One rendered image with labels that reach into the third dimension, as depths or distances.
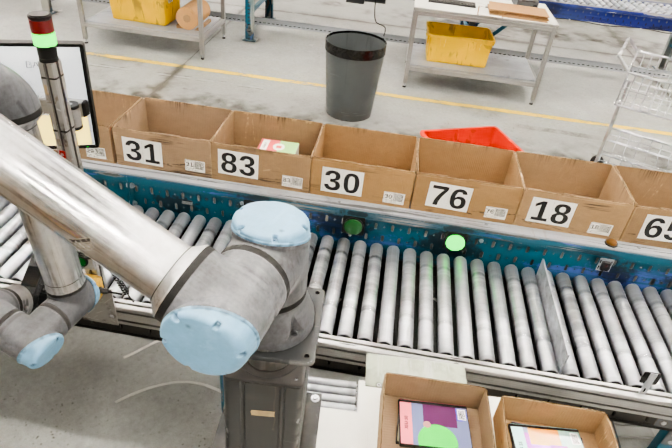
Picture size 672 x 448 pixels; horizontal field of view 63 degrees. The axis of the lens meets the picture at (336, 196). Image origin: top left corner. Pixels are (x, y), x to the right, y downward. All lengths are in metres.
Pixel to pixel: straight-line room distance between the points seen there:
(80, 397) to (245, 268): 1.80
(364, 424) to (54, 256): 0.89
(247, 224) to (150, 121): 1.58
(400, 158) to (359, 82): 2.26
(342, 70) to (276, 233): 3.58
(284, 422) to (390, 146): 1.31
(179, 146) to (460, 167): 1.14
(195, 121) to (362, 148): 0.73
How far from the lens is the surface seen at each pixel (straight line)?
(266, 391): 1.28
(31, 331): 1.41
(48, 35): 1.48
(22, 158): 1.02
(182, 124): 2.49
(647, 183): 2.55
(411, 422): 1.59
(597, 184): 2.49
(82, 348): 2.85
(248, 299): 0.92
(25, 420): 2.68
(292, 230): 1.00
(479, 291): 2.05
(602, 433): 1.74
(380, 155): 2.33
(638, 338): 2.14
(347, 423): 1.60
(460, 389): 1.63
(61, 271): 1.40
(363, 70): 4.50
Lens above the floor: 2.08
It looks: 34 degrees down
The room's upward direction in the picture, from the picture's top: 6 degrees clockwise
